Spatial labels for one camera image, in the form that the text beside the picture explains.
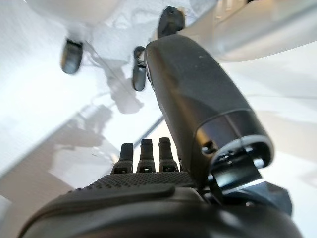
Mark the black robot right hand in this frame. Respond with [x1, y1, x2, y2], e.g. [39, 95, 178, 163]
[17, 34, 304, 238]

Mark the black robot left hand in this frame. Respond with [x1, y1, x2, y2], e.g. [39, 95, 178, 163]
[132, 46, 147, 92]

